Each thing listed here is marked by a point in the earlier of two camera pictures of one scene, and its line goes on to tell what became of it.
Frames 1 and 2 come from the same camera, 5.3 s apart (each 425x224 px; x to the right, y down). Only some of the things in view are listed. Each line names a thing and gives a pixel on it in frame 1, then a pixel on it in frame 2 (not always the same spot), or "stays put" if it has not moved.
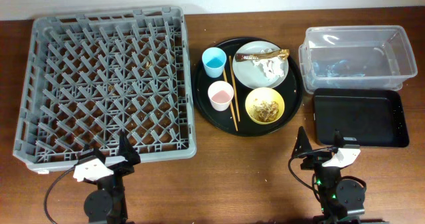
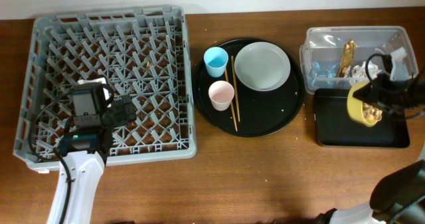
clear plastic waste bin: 355,57 stays put
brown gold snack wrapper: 281,54 → 346,57
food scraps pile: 264,112 → 371,113
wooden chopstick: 233,112 stays put
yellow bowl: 264,106 → 354,106
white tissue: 273,67 → 359,71
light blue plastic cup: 214,59 stays put
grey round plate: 252,76 stays put
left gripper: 125,151 → 122,115
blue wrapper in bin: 338,69 stays put
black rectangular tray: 366,117 stays put
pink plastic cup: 220,94 stays put
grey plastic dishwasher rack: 88,77 stays put
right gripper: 315,159 → 376,94
